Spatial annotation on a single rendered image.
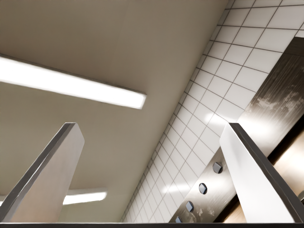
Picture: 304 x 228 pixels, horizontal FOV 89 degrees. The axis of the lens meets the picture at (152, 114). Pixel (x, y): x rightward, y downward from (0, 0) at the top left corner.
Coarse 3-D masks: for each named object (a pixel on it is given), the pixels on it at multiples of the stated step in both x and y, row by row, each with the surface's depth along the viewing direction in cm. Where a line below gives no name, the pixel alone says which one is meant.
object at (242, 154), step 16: (224, 128) 11; (240, 128) 10; (224, 144) 11; (240, 144) 9; (240, 160) 9; (256, 160) 8; (240, 176) 9; (256, 176) 7; (272, 176) 7; (240, 192) 9; (256, 192) 7; (272, 192) 6; (288, 192) 6; (256, 208) 7; (272, 208) 6; (288, 208) 6
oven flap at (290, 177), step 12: (300, 132) 63; (288, 144) 66; (300, 144) 62; (276, 156) 69; (288, 156) 64; (300, 156) 61; (276, 168) 67; (288, 168) 63; (300, 168) 59; (288, 180) 62; (300, 180) 58; (300, 192) 57; (240, 204) 77; (228, 216) 81; (240, 216) 75
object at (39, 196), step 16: (64, 128) 10; (48, 144) 8; (64, 144) 9; (80, 144) 11; (48, 160) 8; (64, 160) 9; (32, 176) 7; (48, 176) 8; (64, 176) 9; (16, 192) 6; (32, 192) 6; (48, 192) 8; (64, 192) 9; (0, 208) 6; (16, 208) 6; (32, 208) 6; (48, 208) 8
